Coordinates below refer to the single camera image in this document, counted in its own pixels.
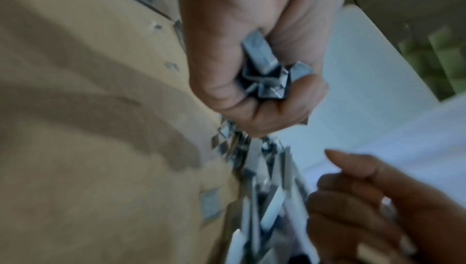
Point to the person's right hand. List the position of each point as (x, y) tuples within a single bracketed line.
[(418, 216)]

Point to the person's left hand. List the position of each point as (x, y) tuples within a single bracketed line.
[(233, 21)]

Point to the bunch of metal clips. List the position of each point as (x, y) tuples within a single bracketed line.
[(271, 68)]

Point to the white paper sheet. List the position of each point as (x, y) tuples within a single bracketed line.
[(418, 142)]

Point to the single small metal clip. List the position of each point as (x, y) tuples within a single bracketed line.
[(172, 66), (157, 25)]

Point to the green object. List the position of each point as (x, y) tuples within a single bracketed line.
[(437, 61)]

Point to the loose pile of metal clips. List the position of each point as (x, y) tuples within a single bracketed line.
[(262, 193)]

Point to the single large metal clip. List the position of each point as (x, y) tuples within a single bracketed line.
[(210, 203)]

